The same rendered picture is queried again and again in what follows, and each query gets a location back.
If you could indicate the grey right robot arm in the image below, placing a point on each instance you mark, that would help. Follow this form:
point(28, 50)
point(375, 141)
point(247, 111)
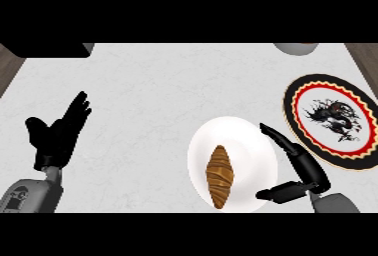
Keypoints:
point(334, 203)

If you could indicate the brown croissant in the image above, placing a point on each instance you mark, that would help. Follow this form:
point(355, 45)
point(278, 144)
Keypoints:
point(219, 176)

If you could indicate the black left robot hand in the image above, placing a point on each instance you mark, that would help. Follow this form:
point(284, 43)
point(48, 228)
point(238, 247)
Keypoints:
point(56, 136)

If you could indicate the black appliance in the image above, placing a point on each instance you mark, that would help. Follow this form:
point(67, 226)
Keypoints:
point(46, 50)

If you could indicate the plain white plate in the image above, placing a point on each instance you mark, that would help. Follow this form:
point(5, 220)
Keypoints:
point(245, 150)

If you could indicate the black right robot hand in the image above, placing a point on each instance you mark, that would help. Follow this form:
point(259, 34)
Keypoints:
point(304, 166)

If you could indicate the grey round bowl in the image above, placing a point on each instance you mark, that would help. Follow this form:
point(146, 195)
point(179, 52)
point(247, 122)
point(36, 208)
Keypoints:
point(296, 48)

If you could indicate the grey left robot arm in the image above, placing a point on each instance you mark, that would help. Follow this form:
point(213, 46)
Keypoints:
point(30, 195)

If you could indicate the black-rimmed patterned plate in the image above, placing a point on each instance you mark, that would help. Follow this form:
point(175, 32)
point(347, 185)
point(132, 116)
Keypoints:
point(340, 96)

